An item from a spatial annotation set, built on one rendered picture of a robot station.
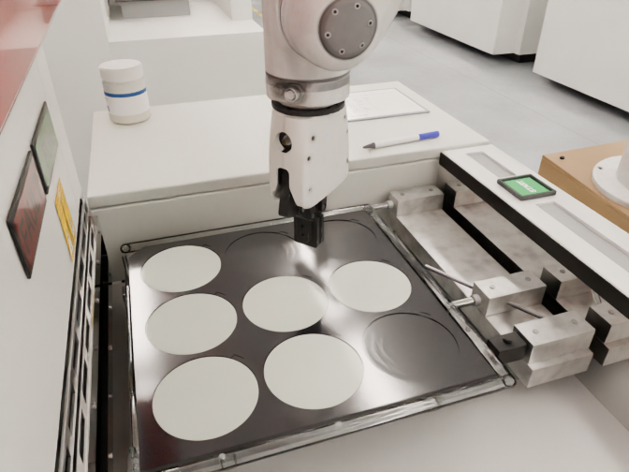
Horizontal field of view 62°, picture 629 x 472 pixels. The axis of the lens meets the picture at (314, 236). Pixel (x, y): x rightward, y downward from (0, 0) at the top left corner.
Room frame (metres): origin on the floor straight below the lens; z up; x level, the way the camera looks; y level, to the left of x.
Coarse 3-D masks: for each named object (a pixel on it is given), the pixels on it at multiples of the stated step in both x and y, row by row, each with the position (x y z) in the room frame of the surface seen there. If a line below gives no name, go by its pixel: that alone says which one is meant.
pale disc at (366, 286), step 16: (336, 272) 0.54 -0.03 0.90; (352, 272) 0.54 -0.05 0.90; (368, 272) 0.54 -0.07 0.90; (384, 272) 0.54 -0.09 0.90; (400, 272) 0.54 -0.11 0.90; (336, 288) 0.50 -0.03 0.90; (352, 288) 0.50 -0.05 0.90; (368, 288) 0.50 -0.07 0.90; (384, 288) 0.50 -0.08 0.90; (400, 288) 0.50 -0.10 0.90; (352, 304) 0.47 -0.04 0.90; (368, 304) 0.47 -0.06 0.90; (384, 304) 0.47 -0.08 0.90; (400, 304) 0.47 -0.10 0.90
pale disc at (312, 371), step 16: (304, 336) 0.42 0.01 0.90; (320, 336) 0.42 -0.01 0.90; (272, 352) 0.40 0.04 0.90; (288, 352) 0.40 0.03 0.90; (304, 352) 0.40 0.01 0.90; (320, 352) 0.40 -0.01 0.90; (336, 352) 0.40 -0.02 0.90; (352, 352) 0.40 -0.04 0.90; (272, 368) 0.37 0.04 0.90; (288, 368) 0.37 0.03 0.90; (304, 368) 0.37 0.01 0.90; (320, 368) 0.37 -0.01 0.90; (336, 368) 0.37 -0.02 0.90; (352, 368) 0.37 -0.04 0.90; (272, 384) 0.35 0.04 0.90; (288, 384) 0.35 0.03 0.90; (304, 384) 0.35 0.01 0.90; (320, 384) 0.35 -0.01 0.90; (336, 384) 0.35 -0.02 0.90; (352, 384) 0.35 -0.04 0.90; (288, 400) 0.33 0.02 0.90; (304, 400) 0.33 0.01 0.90; (320, 400) 0.33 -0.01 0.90; (336, 400) 0.33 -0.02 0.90
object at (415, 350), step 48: (192, 240) 0.61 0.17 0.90; (240, 240) 0.61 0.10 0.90; (288, 240) 0.61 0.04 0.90; (336, 240) 0.61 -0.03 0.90; (384, 240) 0.61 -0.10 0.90; (144, 288) 0.50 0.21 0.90; (240, 288) 0.50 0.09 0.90; (144, 336) 0.42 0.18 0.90; (240, 336) 0.42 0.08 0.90; (288, 336) 0.42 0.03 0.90; (336, 336) 0.42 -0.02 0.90; (384, 336) 0.42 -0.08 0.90; (432, 336) 0.42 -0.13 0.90; (144, 384) 0.35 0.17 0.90; (384, 384) 0.35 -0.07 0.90; (432, 384) 0.35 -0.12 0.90; (144, 432) 0.30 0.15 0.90; (240, 432) 0.30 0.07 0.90; (288, 432) 0.30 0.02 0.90
